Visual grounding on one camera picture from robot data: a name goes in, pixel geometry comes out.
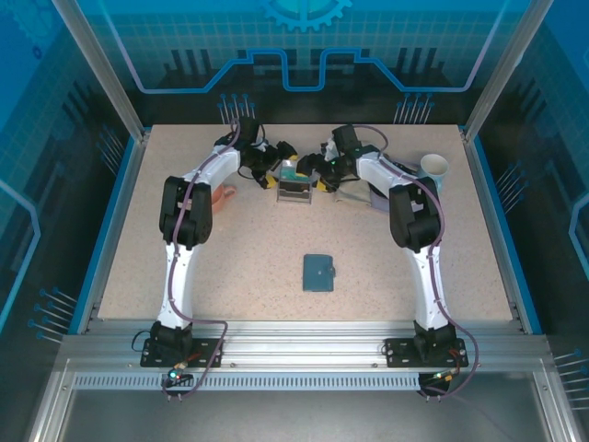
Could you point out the orange ceramic cup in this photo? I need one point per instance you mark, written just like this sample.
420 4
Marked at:
223 195

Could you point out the beige folded cloth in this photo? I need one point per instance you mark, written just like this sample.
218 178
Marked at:
352 193

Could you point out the green credit card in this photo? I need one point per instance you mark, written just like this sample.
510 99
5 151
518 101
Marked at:
292 174

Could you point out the light blue mug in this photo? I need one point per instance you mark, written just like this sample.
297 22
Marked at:
435 166

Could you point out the teal leather card holder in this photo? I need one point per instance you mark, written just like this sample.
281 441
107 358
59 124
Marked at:
317 274

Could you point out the aluminium side rail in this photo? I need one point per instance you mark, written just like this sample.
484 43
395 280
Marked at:
128 184
483 184

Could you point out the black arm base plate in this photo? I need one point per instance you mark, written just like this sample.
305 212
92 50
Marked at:
154 359
398 354

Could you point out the aluminium frame post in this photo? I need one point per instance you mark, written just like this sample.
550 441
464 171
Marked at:
497 69
103 69

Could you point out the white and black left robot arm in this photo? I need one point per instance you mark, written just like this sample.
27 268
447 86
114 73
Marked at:
184 285

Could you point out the metal lower shelf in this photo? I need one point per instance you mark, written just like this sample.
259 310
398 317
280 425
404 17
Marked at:
294 419

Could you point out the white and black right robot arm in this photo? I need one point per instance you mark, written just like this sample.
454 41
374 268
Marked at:
425 285

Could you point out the black credit card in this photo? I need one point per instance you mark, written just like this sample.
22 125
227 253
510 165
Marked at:
294 186

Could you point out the grey card holder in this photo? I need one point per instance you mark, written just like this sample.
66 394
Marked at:
294 197

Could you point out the aluminium front frame rail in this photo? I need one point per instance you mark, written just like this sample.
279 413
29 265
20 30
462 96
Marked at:
299 340

